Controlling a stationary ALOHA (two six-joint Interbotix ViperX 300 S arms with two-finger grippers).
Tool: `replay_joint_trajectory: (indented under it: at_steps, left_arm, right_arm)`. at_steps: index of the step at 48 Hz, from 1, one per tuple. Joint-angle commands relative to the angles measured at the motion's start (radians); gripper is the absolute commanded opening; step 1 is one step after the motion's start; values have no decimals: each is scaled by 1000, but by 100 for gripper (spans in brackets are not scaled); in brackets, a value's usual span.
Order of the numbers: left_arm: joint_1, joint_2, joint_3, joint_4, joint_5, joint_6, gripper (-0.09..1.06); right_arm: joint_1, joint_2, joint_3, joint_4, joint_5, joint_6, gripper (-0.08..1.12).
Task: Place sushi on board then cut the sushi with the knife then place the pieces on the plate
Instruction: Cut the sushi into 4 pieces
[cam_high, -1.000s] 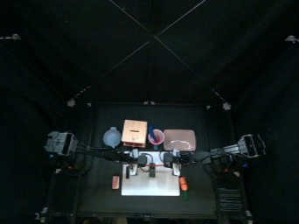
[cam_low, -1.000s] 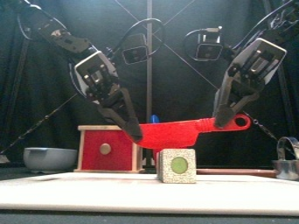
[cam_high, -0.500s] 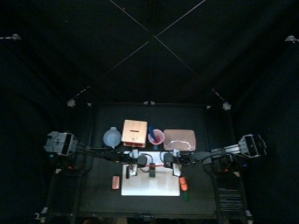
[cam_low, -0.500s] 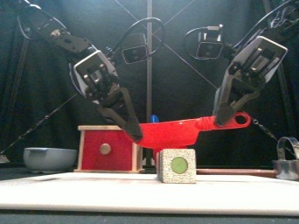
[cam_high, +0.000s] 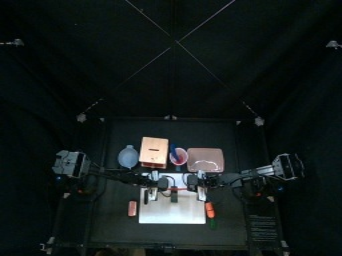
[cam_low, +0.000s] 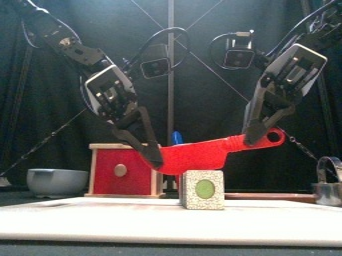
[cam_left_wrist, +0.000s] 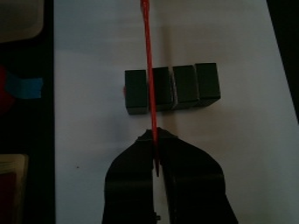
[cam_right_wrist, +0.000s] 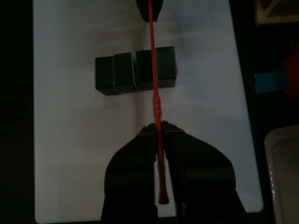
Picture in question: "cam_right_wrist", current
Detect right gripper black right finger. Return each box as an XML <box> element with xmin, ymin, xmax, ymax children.
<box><xmin>161</xmin><ymin>120</ymin><xmax>251</xmax><ymax>224</ymax></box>

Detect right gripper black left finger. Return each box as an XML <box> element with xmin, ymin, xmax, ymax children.
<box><xmin>99</xmin><ymin>122</ymin><xmax>161</xmax><ymax>224</ymax></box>

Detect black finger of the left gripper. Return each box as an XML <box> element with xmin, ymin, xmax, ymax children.
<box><xmin>135</xmin><ymin>0</ymin><xmax>152</xmax><ymax>24</ymax></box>
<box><xmin>152</xmin><ymin>0</ymin><xmax>165</xmax><ymax>23</ymax></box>

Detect white plastic cutting board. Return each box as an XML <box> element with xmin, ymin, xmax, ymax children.
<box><xmin>32</xmin><ymin>0</ymin><xmax>266</xmax><ymax>224</ymax></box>

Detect black seaweed toy sushi piece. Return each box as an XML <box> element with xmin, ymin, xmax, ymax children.
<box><xmin>155</xmin><ymin>45</ymin><xmax>179</xmax><ymax>89</ymax></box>
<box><xmin>95</xmin><ymin>56</ymin><xmax>120</xmax><ymax>96</ymax></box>
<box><xmin>133</xmin><ymin>49</ymin><xmax>156</xmax><ymax>92</ymax></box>

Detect shiny grey metal container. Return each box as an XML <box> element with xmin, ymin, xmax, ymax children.
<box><xmin>264</xmin><ymin>124</ymin><xmax>299</xmax><ymax>224</ymax></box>

